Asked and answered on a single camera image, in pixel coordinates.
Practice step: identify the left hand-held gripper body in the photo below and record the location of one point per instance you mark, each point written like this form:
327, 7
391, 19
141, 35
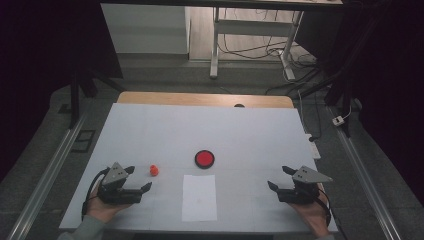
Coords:
115, 195

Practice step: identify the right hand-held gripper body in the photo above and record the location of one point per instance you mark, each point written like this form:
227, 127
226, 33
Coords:
300, 195

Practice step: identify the orange stamp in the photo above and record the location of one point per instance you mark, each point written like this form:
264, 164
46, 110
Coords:
154, 170

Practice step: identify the white paper sheet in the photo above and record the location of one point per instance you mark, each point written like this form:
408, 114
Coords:
199, 200

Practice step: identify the round red ink pad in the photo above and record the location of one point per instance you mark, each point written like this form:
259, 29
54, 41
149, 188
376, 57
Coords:
204, 159

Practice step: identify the person's left hand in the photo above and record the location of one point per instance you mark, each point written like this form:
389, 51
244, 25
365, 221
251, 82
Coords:
100, 209

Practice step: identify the person's right hand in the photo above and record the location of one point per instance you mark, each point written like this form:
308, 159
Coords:
314, 216

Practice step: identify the white power strip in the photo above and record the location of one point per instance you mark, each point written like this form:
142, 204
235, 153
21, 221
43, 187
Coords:
313, 146

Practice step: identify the large white table cover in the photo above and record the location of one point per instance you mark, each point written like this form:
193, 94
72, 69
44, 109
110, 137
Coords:
250, 133

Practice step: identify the black floor socket plate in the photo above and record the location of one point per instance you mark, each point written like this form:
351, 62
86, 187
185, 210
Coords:
84, 140

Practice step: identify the white plug adapter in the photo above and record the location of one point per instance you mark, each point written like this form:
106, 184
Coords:
338, 120

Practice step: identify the black tripod stand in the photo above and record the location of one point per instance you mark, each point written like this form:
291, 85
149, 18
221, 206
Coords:
340, 90
75, 100

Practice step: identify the dark curtain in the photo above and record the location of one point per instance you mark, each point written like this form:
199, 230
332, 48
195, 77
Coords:
40, 50
383, 66

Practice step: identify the white cabinet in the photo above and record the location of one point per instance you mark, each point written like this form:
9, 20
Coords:
146, 30

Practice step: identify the aluminium floor rail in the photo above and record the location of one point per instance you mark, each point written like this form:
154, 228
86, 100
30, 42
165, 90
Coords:
363, 173
50, 176

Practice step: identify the white desk frame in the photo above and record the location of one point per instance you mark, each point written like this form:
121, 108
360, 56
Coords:
253, 27

